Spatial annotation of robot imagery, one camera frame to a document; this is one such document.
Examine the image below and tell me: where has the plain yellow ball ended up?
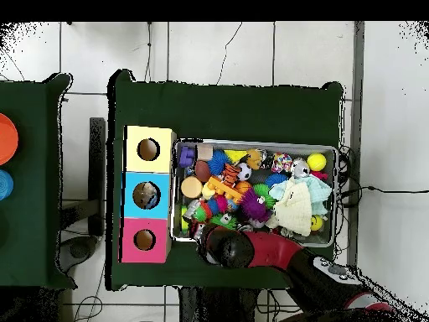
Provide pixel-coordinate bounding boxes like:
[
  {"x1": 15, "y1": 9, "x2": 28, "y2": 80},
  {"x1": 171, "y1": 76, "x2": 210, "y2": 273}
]
[{"x1": 308, "y1": 152, "x2": 328, "y2": 172}]

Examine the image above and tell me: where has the wooden box with three holes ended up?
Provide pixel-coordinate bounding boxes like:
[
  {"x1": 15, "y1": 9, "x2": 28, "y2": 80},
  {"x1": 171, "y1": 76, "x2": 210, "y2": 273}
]
[{"x1": 120, "y1": 124, "x2": 177, "y2": 264}]

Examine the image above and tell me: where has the purple toy block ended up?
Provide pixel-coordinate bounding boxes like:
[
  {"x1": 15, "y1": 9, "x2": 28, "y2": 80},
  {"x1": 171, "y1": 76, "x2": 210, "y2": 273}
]
[{"x1": 178, "y1": 145, "x2": 196, "y2": 167}]

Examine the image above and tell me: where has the purple spiky ball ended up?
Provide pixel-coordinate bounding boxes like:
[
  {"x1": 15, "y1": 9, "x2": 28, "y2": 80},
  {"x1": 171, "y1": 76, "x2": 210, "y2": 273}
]
[{"x1": 240, "y1": 190, "x2": 272, "y2": 223}]

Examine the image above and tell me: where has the orange toy building block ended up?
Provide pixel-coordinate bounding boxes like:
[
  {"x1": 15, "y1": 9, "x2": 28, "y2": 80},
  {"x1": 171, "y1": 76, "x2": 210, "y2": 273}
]
[{"x1": 205, "y1": 175, "x2": 246, "y2": 205}]

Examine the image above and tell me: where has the shallow clear mesh bin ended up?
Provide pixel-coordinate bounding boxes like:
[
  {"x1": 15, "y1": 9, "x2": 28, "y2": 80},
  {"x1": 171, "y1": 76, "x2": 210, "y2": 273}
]
[{"x1": 173, "y1": 137, "x2": 339, "y2": 248}]

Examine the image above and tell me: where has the blue spiky ball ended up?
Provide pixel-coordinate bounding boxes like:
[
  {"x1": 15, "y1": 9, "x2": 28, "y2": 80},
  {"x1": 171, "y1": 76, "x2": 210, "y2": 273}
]
[{"x1": 206, "y1": 149, "x2": 230, "y2": 177}]

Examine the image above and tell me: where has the toy hamburger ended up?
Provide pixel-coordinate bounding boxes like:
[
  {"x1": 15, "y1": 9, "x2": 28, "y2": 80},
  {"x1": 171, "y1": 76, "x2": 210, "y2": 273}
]
[{"x1": 180, "y1": 176, "x2": 204, "y2": 200}]

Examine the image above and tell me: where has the black cable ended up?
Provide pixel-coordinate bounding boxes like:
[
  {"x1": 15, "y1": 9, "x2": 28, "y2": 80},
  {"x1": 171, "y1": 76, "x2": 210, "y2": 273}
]
[{"x1": 338, "y1": 184, "x2": 429, "y2": 202}]

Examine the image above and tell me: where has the yellow smiley face ball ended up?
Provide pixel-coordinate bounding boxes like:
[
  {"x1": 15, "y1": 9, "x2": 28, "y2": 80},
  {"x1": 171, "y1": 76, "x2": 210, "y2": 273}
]
[{"x1": 310, "y1": 213, "x2": 326, "y2": 232}]

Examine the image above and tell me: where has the orange round disc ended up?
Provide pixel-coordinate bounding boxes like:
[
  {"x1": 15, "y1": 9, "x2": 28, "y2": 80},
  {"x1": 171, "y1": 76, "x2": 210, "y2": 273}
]
[{"x1": 0, "y1": 112, "x2": 19, "y2": 166}]

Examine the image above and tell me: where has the green furry ball with eyes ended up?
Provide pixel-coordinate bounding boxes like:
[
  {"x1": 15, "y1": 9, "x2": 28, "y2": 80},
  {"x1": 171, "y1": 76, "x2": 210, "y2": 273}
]
[{"x1": 210, "y1": 212, "x2": 240, "y2": 231}]

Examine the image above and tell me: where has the light teal knitted cloth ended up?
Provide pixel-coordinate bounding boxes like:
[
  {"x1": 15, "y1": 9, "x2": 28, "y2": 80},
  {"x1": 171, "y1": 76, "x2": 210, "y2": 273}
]
[{"x1": 269, "y1": 174, "x2": 334, "y2": 217}]

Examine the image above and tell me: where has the blue round disc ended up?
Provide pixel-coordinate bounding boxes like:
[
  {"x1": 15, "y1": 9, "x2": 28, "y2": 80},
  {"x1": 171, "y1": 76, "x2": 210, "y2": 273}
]
[{"x1": 0, "y1": 169, "x2": 14, "y2": 201}]

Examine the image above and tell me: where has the dark green table cloth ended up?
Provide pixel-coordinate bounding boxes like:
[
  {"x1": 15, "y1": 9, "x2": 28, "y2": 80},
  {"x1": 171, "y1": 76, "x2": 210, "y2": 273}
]
[
  {"x1": 0, "y1": 72, "x2": 76, "y2": 291},
  {"x1": 106, "y1": 69, "x2": 345, "y2": 298}
]

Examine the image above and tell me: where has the green spiky ball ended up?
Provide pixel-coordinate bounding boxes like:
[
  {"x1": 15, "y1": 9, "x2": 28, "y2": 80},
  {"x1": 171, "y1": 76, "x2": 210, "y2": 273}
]
[{"x1": 253, "y1": 184, "x2": 276, "y2": 208}]

